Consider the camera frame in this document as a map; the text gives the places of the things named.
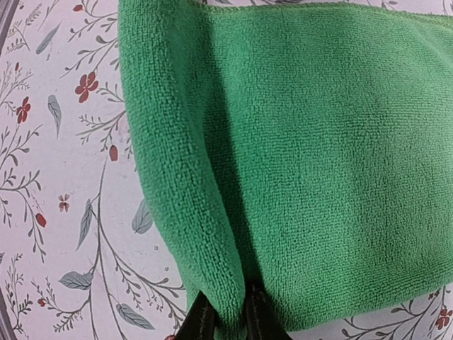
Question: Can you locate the green microfibre towel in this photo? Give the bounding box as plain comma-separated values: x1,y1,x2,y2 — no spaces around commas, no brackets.
118,1,452,339

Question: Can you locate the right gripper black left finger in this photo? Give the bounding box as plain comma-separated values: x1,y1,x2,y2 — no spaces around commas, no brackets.
175,292,217,340

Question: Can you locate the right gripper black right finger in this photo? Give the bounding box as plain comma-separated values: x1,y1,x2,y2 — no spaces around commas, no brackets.
245,282,291,340

